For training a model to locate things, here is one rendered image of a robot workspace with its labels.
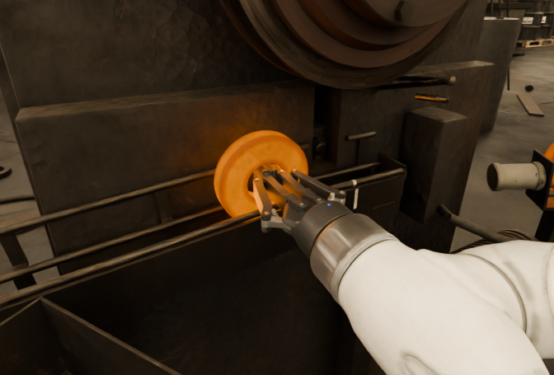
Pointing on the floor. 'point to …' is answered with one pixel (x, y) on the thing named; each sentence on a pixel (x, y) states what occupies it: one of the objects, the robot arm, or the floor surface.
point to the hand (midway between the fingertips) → (262, 169)
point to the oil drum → (493, 27)
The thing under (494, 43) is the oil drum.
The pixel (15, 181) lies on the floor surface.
